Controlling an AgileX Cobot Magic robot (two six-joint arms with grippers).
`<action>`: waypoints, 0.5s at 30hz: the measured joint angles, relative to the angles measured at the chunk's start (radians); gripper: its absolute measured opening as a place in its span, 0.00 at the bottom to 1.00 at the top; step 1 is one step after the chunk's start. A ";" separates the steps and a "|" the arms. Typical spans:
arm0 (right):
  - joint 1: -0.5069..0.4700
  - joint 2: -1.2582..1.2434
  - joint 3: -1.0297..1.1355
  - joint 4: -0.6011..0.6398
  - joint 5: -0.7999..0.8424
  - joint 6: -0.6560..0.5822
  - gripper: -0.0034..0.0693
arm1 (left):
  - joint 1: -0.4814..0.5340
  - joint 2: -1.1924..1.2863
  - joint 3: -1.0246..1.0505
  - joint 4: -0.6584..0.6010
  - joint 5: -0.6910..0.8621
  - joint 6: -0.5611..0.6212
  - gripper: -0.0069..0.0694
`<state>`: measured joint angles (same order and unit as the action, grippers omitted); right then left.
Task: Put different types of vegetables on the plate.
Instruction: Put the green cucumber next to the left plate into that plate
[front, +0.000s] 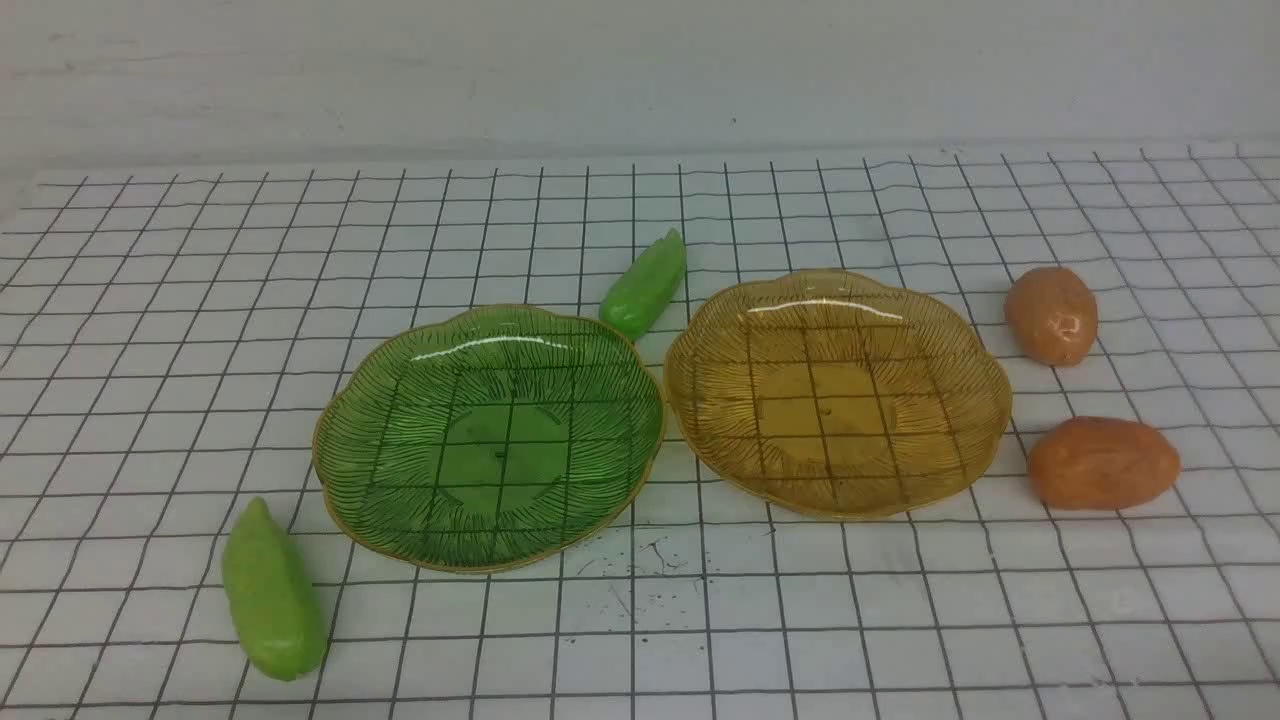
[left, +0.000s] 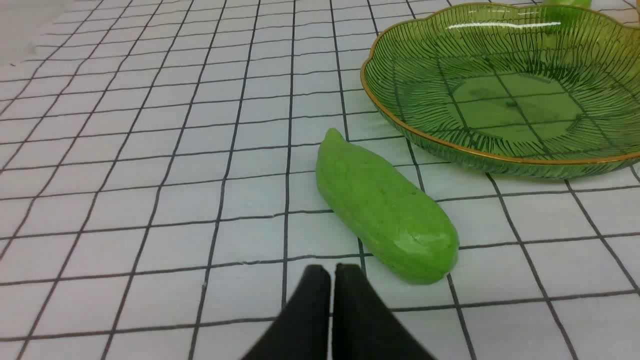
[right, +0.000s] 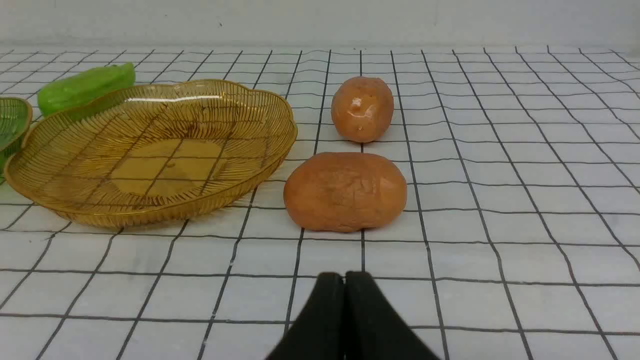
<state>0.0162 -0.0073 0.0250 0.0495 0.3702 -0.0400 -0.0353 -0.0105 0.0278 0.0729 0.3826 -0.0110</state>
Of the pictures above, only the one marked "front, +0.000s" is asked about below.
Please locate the green pepper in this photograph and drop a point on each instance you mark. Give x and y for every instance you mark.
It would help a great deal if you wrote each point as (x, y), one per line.
(273, 605)
(636, 301)

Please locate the orange potato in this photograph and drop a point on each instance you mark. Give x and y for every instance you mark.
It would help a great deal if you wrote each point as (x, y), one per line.
(1099, 463)
(1052, 315)

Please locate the green glass plate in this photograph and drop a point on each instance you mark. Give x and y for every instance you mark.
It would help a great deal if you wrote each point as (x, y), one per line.
(490, 441)

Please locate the amber glass plate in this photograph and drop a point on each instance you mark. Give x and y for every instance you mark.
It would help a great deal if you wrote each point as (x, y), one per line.
(837, 396)

